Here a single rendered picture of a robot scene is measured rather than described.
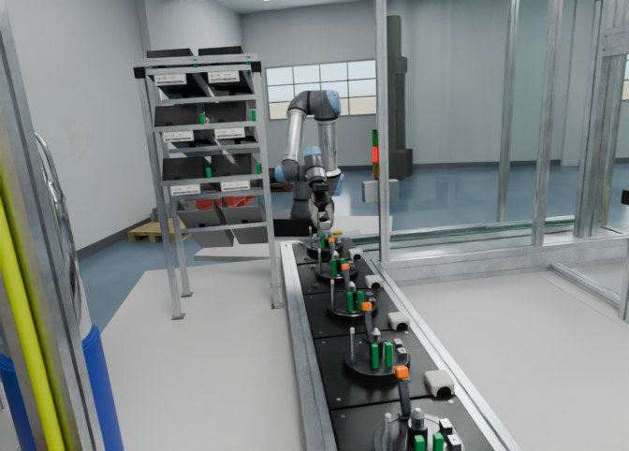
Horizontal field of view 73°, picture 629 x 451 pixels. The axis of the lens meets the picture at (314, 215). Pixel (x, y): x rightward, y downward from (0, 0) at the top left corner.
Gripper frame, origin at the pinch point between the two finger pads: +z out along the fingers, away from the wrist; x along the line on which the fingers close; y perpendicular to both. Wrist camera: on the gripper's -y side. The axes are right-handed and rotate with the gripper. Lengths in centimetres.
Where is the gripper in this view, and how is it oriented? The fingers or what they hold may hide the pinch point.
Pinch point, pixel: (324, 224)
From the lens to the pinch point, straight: 158.4
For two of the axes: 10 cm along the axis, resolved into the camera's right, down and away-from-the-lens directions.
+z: 1.3, 8.9, -4.4
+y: -0.6, 4.5, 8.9
